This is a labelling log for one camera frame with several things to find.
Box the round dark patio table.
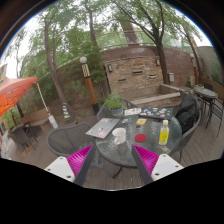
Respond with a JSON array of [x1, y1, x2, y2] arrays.
[[193, 85, 219, 116]]

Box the green plant in teal pot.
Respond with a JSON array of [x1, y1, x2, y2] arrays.
[[103, 91, 126, 118]]

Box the thin-trunked tree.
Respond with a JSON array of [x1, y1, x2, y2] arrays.
[[173, 16, 208, 86]]

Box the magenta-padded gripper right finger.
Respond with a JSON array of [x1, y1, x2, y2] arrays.
[[130, 143, 185, 187]]

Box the blue yellow striped cone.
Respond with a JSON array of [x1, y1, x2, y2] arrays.
[[61, 102, 72, 120]]

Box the orange patio umbrella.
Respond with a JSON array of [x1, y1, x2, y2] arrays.
[[0, 76, 59, 130]]

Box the black backpack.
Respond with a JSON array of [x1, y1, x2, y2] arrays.
[[174, 94, 200, 134]]

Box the silver laptop with stickers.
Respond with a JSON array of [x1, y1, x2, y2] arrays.
[[85, 117, 121, 140]]

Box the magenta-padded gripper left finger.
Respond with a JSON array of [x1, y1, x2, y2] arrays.
[[44, 143, 98, 187]]

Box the white sticker sheet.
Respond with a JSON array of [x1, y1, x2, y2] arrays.
[[123, 107, 143, 117]]

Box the black laptop with stickers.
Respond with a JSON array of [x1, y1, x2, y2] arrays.
[[138, 106, 175, 121]]

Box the brown wooden lamp post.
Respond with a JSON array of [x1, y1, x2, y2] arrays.
[[190, 54, 200, 85]]

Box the flat round red coaster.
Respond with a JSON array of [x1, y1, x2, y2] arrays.
[[134, 133, 148, 143]]

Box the white mug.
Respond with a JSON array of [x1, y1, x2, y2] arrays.
[[111, 127, 128, 146]]

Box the clear bottle yellow label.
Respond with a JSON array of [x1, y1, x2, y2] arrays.
[[158, 119, 170, 146]]

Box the dark metal patio chair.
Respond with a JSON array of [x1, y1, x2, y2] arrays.
[[204, 98, 224, 138]]

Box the tree with leaning trunk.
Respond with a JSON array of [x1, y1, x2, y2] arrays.
[[33, 3, 79, 125]]

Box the tree with dark forked trunk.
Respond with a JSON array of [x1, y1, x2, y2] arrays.
[[113, 0, 188, 86]]

